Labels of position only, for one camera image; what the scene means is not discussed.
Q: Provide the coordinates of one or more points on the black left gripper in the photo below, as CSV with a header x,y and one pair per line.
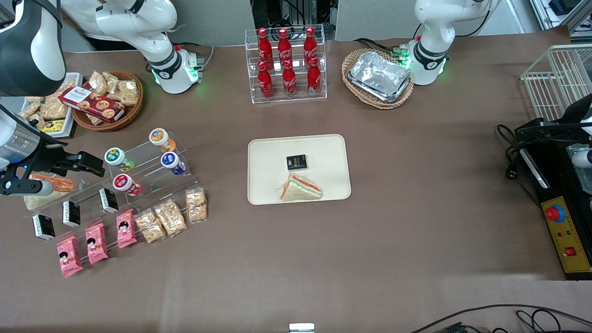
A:
x,y
550,130

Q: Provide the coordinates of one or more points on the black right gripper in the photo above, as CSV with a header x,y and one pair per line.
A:
x,y
47,156

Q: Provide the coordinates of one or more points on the green gum bottle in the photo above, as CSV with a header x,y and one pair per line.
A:
x,y
115,157

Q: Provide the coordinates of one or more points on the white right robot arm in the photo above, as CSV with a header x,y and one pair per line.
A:
x,y
138,23

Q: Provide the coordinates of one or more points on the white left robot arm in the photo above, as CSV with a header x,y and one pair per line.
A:
x,y
434,27

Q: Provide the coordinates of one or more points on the red gum bottle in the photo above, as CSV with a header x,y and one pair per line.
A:
x,y
122,182

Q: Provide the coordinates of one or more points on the orange gum bottle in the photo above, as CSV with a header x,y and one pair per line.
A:
x,y
159,137

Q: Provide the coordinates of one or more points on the blue gum bottle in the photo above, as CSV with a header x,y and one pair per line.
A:
x,y
170,160

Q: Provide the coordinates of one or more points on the beige plastic tray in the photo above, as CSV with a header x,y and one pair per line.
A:
x,y
323,152

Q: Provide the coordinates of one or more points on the small black snack box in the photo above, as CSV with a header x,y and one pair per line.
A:
x,y
296,162
44,226
109,200
71,213

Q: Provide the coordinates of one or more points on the clear bag of snacks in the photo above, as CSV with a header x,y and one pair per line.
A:
x,y
112,81
38,121
69,85
94,119
31,108
127,92
97,82
54,108

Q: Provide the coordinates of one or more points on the yellow snack packet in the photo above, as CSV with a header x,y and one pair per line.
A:
x,y
52,126

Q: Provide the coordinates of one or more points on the clear acrylic stepped stand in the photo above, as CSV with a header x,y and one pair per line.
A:
x,y
148,162

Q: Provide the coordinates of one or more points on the red cookie box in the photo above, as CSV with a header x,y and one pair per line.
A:
x,y
92,104

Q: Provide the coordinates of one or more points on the wrapped triangle sandwich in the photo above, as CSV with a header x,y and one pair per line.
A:
x,y
298,190
41,202

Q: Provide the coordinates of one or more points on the round brown wicker basket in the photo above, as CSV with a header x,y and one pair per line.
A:
x,y
132,115

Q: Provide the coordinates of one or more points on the pink snack packet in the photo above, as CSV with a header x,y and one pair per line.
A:
x,y
96,243
69,256
126,229

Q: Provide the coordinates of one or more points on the white rectangular dish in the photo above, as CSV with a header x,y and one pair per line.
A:
x,y
77,81

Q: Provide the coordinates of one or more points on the red emergency stop button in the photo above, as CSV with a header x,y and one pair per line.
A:
x,y
555,213

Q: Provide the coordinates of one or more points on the clear cracker packet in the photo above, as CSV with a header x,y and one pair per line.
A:
x,y
150,226
196,206
170,217

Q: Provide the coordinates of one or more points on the black and yellow control box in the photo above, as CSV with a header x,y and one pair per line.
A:
x,y
569,236

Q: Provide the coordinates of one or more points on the aluminium foil container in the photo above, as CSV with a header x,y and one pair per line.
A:
x,y
379,76

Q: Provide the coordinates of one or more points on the oval light wicker basket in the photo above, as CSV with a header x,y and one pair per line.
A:
x,y
354,90

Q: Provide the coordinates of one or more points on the red cola bottle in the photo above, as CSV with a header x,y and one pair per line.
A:
x,y
314,78
310,44
289,81
284,46
265,83
265,48

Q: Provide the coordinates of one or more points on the clear acrylic bottle rack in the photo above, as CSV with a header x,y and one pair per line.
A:
x,y
299,92

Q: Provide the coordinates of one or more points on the black equipment rack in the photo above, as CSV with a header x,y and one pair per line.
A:
x,y
296,14

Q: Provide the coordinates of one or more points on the small silver metal block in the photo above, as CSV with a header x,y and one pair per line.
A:
x,y
301,328

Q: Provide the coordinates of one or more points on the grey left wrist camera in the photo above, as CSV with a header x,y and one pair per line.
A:
x,y
582,158

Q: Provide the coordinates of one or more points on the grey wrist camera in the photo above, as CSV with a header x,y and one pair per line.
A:
x,y
582,158
34,187

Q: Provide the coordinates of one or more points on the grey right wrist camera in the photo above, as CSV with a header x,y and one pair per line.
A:
x,y
34,187

